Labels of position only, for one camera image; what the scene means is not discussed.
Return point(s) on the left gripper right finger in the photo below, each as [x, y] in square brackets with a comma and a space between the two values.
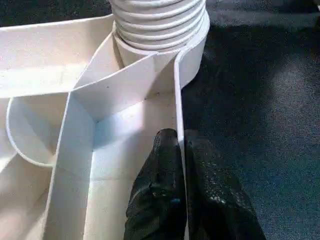
[215, 200]

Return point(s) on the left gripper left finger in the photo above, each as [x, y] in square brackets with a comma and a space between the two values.
[160, 192]

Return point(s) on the white plastic table leg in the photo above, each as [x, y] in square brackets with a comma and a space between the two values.
[160, 25]

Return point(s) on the white plastic table top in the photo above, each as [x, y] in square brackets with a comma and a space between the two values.
[37, 62]

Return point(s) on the black work mat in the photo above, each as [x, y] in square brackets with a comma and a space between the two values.
[262, 125]

